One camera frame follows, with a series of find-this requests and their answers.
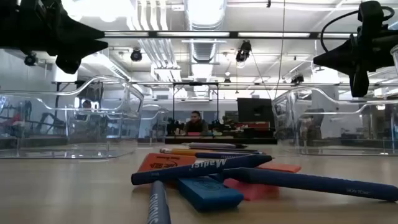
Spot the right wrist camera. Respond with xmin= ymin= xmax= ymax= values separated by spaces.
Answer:
xmin=356 ymin=0 xmax=386 ymax=35

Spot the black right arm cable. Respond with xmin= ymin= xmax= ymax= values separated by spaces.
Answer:
xmin=320 ymin=5 xmax=396 ymax=54

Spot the black gantry frame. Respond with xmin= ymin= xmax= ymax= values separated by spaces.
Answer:
xmin=172 ymin=82 xmax=220 ymax=131

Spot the thin hanging cable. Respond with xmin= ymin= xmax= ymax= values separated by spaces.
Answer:
xmin=273 ymin=0 xmax=286 ymax=100

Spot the small dark blue pen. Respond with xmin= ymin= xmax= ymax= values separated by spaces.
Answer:
xmin=195 ymin=150 xmax=266 ymax=159

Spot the lavender pen with clip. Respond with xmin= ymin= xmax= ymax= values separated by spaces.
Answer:
xmin=187 ymin=142 xmax=249 ymax=150

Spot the silver air duct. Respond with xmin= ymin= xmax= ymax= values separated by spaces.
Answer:
xmin=182 ymin=0 xmax=228 ymax=65

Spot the blue printed eraser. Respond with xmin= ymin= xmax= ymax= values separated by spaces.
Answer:
xmin=176 ymin=174 xmax=246 ymax=213

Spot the orange printed eraser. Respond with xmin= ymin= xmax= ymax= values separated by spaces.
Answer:
xmin=137 ymin=152 xmax=198 ymax=174

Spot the black monitor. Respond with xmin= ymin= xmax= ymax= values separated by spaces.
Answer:
xmin=236 ymin=97 xmax=275 ymax=124

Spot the dark background table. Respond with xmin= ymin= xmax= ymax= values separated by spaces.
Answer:
xmin=164 ymin=136 xmax=279 ymax=145

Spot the orange pencil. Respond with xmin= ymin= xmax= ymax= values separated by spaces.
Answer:
xmin=159 ymin=147 xmax=200 ymax=157

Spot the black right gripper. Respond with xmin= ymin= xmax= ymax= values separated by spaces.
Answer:
xmin=313 ymin=33 xmax=386 ymax=98

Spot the black ceiling spotlight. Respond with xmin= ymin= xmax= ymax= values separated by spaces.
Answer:
xmin=24 ymin=52 xmax=38 ymax=67
xmin=290 ymin=73 xmax=305 ymax=85
xmin=234 ymin=40 xmax=252 ymax=63
xmin=130 ymin=47 xmax=143 ymax=62

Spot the pink eraser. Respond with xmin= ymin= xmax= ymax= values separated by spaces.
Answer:
xmin=223 ymin=161 xmax=302 ymax=202

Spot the clear plastic bin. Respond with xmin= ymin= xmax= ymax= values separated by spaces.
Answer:
xmin=271 ymin=86 xmax=398 ymax=157
xmin=389 ymin=42 xmax=398 ymax=75
xmin=0 ymin=74 xmax=145 ymax=160
xmin=139 ymin=103 xmax=170 ymax=146

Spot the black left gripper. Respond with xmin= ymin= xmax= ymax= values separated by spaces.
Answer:
xmin=18 ymin=0 xmax=109 ymax=75

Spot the blue crayon with Madisi print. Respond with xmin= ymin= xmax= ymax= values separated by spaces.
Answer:
xmin=130 ymin=154 xmax=274 ymax=187

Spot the black ceiling light rail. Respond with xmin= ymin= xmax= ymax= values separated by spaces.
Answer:
xmin=103 ymin=30 xmax=358 ymax=40

